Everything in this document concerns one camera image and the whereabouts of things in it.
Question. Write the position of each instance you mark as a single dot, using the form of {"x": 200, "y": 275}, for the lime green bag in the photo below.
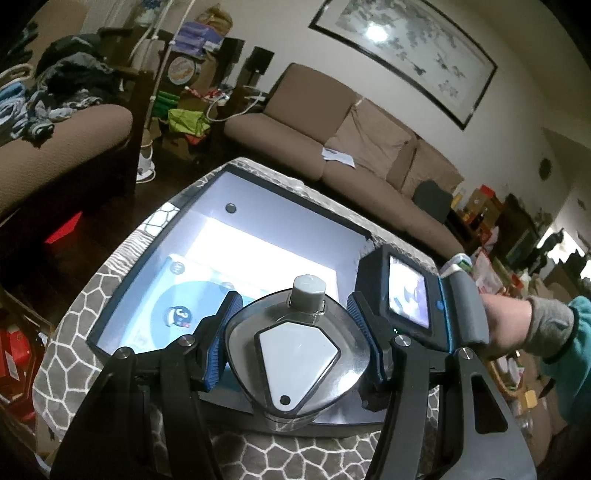
{"x": 187, "y": 121}

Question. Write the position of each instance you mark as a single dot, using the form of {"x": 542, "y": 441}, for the brown armchair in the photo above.
{"x": 60, "y": 152}

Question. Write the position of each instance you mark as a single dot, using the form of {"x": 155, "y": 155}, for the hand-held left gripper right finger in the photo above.
{"x": 367, "y": 337}

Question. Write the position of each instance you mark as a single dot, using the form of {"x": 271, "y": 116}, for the blue and white tissue pack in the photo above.
{"x": 184, "y": 300}

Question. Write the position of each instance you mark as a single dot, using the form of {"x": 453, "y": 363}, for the red box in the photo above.
{"x": 64, "y": 228}

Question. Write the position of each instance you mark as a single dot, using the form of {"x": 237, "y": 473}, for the round white desk fan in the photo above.
{"x": 183, "y": 70}

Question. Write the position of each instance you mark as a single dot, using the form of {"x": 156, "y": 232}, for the dark grey cushion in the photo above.
{"x": 431, "y": 201}

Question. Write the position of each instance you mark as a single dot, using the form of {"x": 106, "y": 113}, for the round dark wall ornament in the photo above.
{"x": 545, "y": 169}

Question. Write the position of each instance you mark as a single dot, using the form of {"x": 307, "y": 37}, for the stack of blue boxes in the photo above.
{"x": 197, "y": 36}

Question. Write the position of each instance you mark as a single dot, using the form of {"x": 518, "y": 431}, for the black storage box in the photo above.
{"x": 258, "y": 217}

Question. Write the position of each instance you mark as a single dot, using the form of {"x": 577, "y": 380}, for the clear bottle with grey cap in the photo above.
{"x": 295, "y": 346}

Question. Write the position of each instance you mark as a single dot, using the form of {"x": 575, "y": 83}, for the white paper sheet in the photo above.
{"x": 338, "y": 157}

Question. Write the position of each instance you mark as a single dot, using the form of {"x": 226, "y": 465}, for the black speaker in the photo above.
{"x": 261, "y": 64}
{"x": 233, "y": 62}

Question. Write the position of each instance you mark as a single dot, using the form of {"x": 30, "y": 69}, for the tan throw cushion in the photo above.
{"x": 374, "y": 138}

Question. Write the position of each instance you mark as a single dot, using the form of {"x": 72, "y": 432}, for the brown sofa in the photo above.
{"x": 295, "y": 129}

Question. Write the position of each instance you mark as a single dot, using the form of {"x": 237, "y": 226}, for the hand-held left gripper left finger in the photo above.
{"x": 220, "y": 337}

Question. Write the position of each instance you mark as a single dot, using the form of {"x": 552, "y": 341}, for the grey patterned tablecloth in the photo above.
{"x": 286, "y": 454}

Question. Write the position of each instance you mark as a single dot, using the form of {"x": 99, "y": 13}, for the person's right forearm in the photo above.
{"x": 554, "y": 332}

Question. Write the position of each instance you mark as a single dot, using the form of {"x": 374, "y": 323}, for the framed wall painting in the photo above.
{"x": 406, "y": 50}

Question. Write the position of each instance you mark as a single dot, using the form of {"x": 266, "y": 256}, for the pile of clothes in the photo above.
{"x": 55, "y": 87}

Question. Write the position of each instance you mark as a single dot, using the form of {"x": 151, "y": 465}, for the white standing rack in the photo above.
{"x": 157, "y": 69}

